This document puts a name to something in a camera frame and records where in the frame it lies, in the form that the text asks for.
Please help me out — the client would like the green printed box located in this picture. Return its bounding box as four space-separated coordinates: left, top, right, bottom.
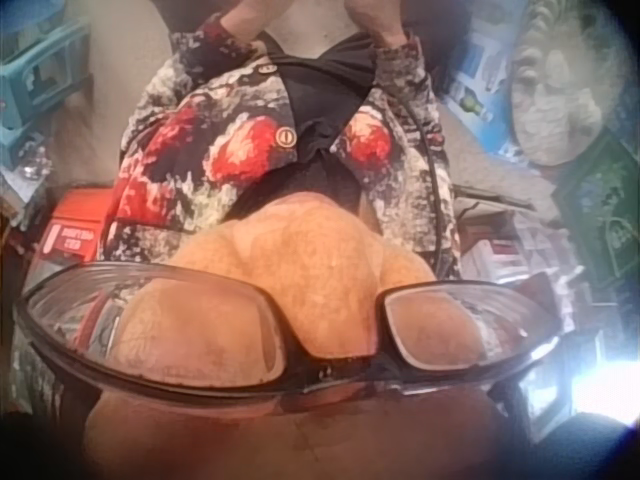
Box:
554 127 640 296

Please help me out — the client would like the teal plastic crate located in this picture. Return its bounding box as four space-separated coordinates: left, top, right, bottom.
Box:
0 17 94 169

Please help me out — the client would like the black cable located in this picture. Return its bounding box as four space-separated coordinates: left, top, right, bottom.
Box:
394 82 449 274

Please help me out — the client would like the red box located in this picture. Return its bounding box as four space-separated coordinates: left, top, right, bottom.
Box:
42 187 119 264

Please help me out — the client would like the stack of red white boxes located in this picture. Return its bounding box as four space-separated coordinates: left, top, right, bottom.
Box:
457 207 566 301

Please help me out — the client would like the round white patterned plate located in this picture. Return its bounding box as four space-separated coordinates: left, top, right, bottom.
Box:
509 0 634 166

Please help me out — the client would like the blue printed carton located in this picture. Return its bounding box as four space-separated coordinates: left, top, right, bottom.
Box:
444 14 524 156

